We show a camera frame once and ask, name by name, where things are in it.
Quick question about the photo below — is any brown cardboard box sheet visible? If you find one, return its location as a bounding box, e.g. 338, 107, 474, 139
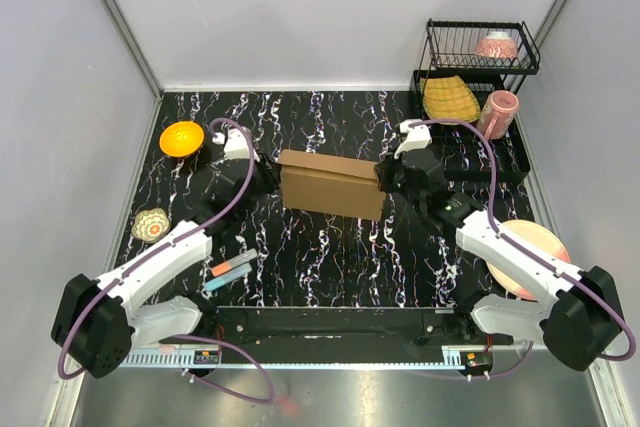
279, 149, 386, 222

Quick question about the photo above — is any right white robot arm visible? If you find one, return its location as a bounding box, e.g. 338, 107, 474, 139
375, 149, 624, 371

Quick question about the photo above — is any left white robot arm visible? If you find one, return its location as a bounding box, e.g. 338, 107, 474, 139
51, 154, 280, 378

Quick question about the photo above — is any orange bowl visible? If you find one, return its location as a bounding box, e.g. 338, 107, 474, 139
159, 121, 205, 158

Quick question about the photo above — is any black marble table mat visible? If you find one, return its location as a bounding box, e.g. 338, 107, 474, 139
99, 90, 581, 309

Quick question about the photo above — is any yellow woven plate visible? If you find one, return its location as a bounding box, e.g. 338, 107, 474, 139
420, 76, 480, 123

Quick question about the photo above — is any small floral patterned bowl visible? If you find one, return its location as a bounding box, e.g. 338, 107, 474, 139
131, 208, 170, 243

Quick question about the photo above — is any blue marker pen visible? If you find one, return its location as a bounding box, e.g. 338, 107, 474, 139
204, 263, 252, 292

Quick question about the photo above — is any pink mug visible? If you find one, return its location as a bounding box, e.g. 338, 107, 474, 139
476, 90, 520, 140

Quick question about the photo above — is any pink round plate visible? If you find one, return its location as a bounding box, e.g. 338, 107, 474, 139
487, 219, 571, 301

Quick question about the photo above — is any pink patterned bowl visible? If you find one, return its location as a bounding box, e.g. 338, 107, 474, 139
475, 30, 518, 59

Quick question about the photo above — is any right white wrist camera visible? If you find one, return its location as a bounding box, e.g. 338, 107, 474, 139
393, 119, 432, 159

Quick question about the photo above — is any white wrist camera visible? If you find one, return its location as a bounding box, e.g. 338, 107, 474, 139
212, 127, 260, 162
393, 119, 432, 159

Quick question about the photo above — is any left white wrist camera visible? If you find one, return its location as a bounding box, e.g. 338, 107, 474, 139
212, 127, 260, 162

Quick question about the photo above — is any black wire dish rack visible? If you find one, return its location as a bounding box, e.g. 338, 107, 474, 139
409, 19, 540, 182

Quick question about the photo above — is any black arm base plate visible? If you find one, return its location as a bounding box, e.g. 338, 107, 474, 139
194, 306, 487, 367

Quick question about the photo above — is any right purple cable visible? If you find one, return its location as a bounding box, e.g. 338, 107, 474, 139
404, 118, 631, 381

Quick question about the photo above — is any purple cable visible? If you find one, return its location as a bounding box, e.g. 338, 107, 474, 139
57, 118, 276, 403
404, 118, 631, 381

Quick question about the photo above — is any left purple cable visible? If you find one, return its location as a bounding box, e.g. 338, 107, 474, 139
57, 118, 276, 403

